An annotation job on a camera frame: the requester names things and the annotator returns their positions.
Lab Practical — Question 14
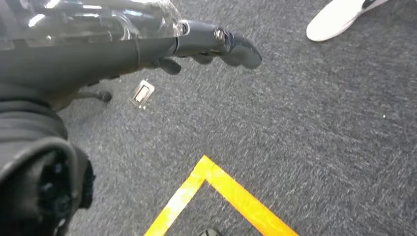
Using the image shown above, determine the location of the black rod with round tip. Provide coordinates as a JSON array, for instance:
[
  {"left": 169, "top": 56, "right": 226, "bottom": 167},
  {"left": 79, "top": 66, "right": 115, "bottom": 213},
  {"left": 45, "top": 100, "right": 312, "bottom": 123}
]
[{"left": 77, "top": 90, "right": 114, "bottom": 104}]

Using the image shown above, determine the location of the silver floor socket plate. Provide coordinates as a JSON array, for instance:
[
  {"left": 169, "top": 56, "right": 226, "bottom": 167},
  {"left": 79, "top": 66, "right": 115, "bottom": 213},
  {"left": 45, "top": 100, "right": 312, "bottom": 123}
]
[{"left": 129, "top": 79, "right": 155, "bottom": 110}]

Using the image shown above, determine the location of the yellow floor tape marking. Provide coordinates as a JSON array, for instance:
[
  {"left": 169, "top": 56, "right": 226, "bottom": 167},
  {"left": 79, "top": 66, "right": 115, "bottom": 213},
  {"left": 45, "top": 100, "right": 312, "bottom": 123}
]
[{"left": 143, "top": 155, "right": 298, "bottom": 236}]

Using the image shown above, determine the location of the black round object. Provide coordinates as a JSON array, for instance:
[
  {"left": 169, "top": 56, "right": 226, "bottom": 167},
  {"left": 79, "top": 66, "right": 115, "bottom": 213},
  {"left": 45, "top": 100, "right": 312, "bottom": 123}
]
[{"left": 197, "top": 228, "right": 224, "bottom": 236}]

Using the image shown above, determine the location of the white shoe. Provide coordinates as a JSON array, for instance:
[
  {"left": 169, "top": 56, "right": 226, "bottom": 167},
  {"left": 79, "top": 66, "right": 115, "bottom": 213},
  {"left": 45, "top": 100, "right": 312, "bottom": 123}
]
[{"left": 306, "top": 0, "right": 390, "bottom": 42}]

